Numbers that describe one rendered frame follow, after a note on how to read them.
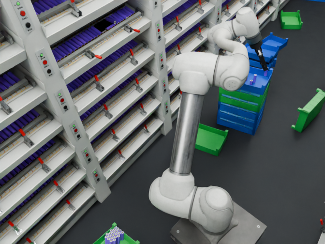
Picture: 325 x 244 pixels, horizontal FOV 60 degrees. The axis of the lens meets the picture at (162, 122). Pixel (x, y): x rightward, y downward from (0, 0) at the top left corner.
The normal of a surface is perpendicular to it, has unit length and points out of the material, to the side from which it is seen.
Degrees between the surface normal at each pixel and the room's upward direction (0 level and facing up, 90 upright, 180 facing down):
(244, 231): 4
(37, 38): 90
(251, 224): 4
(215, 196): 9
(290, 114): 0
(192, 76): 58
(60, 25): 20
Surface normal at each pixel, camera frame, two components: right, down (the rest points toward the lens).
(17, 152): 0.19, -0.51
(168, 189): -0.39, 0.03
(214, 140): -0.09, -0.69
